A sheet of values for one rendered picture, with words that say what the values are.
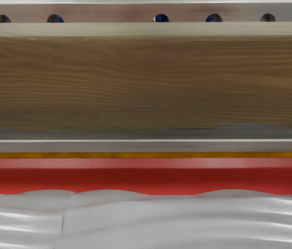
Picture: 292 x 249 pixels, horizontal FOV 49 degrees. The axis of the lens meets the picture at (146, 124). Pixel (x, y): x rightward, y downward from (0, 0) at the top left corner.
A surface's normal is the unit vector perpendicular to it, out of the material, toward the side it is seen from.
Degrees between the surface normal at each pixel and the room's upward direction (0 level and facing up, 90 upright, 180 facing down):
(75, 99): 93
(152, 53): 93
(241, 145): 93
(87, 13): 90
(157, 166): 0
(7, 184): 0
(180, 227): 29
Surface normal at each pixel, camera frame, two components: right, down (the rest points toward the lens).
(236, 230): -0.04, -0.54
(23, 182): 0.00, -0.87
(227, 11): 0.00, 0.49
